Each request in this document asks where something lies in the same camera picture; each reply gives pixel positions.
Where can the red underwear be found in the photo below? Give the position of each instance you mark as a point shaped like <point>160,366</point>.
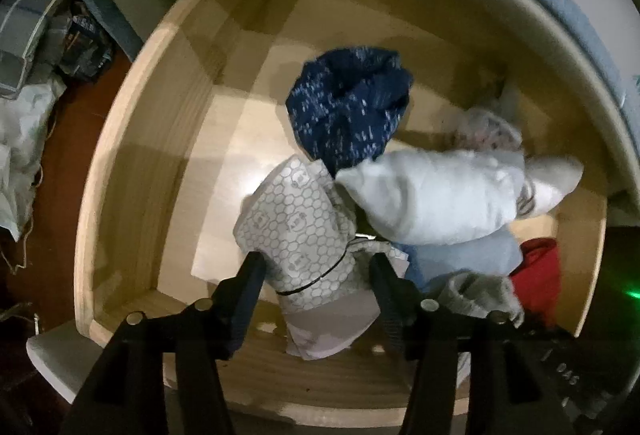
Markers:
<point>540,275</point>

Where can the floral grey underwear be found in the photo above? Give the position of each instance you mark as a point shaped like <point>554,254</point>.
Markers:
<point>487,130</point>

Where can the white underwear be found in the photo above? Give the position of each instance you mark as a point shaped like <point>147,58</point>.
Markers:
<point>435,195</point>

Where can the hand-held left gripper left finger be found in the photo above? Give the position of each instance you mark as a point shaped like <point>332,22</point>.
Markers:
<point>250,295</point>

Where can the hexagon print underwear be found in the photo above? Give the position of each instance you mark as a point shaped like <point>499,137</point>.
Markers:
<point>295,225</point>

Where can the dark printed bag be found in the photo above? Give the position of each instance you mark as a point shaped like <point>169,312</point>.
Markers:
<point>85,40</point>

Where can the grey wooden drawer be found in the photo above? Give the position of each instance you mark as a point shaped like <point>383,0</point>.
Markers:
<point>200,140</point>

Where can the white crumpled cloth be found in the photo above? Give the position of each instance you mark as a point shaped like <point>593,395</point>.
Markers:
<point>25,140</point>

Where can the light blue underwear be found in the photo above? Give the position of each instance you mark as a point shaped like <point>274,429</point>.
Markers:
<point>460,260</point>

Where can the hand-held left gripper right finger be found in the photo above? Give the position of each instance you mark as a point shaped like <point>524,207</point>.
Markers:
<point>387,295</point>

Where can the navy speckled underwear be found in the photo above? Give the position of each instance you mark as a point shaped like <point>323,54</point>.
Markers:
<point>350,110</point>

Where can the grey plaid blanket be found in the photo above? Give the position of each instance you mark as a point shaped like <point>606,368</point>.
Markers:
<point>27,25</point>

